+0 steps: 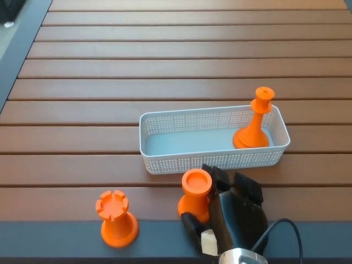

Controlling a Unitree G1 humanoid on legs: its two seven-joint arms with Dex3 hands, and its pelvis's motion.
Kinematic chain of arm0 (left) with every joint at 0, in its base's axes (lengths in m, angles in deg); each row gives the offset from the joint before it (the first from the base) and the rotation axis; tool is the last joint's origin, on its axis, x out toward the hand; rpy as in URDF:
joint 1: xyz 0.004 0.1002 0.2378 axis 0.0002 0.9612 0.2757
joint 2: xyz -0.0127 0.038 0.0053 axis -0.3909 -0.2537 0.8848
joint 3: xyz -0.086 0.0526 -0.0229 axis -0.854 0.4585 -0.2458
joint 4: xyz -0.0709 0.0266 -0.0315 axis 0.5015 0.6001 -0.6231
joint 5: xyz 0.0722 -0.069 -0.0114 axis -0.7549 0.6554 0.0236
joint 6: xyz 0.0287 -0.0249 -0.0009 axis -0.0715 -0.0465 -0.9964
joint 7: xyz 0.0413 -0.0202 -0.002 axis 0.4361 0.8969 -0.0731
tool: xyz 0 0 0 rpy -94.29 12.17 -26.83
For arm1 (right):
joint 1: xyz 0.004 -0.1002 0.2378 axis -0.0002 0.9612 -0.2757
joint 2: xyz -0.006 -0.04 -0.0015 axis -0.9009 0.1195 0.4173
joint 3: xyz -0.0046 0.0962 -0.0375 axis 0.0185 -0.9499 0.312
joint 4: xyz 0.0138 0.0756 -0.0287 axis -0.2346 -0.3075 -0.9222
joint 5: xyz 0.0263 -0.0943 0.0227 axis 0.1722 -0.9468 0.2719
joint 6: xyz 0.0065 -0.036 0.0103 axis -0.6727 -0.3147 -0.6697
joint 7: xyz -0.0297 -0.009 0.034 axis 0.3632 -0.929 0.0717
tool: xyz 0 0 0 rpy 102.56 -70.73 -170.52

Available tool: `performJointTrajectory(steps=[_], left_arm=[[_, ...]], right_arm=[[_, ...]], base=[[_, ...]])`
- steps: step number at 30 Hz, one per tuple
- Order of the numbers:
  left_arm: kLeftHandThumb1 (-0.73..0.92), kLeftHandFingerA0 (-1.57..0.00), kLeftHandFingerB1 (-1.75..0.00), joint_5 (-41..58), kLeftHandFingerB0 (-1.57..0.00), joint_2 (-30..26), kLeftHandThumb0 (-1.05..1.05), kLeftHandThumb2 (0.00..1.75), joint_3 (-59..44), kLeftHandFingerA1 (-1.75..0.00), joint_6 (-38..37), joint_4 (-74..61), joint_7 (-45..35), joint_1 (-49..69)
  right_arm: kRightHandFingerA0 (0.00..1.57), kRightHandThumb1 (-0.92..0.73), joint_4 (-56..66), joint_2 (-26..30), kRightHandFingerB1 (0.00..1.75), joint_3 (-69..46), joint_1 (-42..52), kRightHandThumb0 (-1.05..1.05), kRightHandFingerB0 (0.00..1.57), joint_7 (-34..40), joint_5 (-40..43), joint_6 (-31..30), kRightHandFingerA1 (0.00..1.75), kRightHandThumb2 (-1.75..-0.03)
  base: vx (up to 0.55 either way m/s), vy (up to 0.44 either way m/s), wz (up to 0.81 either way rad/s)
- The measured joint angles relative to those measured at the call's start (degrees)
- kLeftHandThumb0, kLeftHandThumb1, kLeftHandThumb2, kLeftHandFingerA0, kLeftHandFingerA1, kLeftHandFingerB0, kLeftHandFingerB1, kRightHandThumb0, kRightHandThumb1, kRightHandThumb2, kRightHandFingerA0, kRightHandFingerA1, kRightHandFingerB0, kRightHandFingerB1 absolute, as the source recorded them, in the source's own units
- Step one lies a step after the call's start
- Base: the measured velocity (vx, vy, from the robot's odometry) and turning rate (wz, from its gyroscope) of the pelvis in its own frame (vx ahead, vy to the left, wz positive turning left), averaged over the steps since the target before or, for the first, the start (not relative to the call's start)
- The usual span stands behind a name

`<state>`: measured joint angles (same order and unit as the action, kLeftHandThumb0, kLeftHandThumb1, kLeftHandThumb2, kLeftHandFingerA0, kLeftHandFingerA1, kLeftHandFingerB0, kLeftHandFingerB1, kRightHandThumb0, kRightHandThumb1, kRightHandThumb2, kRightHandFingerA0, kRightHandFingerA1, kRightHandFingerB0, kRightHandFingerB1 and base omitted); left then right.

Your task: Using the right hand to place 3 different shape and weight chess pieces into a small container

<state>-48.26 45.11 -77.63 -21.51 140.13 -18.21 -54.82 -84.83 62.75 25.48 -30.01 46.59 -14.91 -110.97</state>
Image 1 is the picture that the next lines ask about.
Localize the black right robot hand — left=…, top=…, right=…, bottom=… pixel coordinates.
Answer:
left=180, top=163, right=270, bottom=258

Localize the orange cup-topped chess piece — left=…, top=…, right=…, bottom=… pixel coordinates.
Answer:
left=177, top=169, right=214, bottom=223

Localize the white perforated plastic basket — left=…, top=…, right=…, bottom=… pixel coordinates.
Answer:
left=139, top=104, right=291, bottom=175

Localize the orange tall spool-topped chess piece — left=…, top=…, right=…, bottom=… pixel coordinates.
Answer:
left=232, top=86, right=276, bottom=150

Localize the orange rook chess piece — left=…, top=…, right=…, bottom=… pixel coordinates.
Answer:
left=95, top=190, right=139, bottom=249

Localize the black furniture piece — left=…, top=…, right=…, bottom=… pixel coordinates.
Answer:
left=0, top=0, right=21, bottom=23

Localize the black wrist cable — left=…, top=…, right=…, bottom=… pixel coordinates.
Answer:
left=251, top=218, right=304, bottom=264

